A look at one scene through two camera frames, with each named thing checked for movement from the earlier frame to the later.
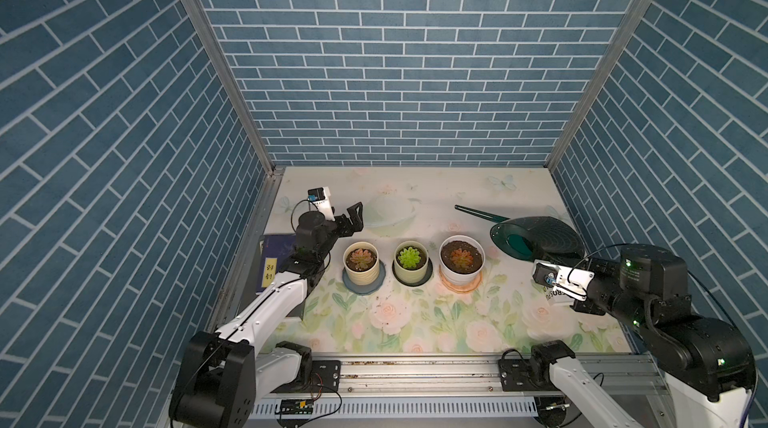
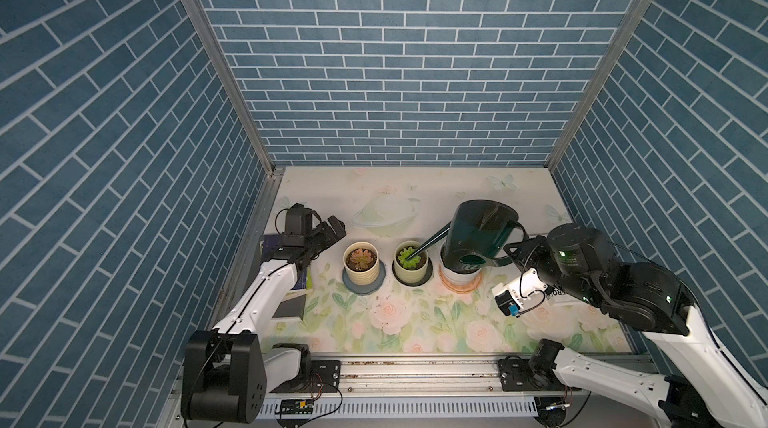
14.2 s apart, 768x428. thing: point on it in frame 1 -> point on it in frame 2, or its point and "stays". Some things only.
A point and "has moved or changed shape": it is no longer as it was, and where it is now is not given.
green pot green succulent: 411,261 stays
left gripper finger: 356,214 -> 338,226
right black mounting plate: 525,374 stays
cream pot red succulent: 361,263 stays
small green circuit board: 297,406 stays
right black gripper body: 599,293 -> 531,252
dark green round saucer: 428,275 stays
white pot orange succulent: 462,258 stays
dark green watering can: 533,237 has moved or changed shape
